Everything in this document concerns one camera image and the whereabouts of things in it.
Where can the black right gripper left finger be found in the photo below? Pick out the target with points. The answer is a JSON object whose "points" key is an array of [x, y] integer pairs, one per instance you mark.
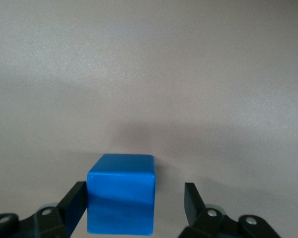
{"points": [[69, 210]]}

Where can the blue wooden block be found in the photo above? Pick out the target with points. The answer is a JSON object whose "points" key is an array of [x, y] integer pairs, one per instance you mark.
{"points": [[120, 193]]}

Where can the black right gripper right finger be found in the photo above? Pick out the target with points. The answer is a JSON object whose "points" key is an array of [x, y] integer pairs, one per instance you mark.
{"points": [[196, 213]]}

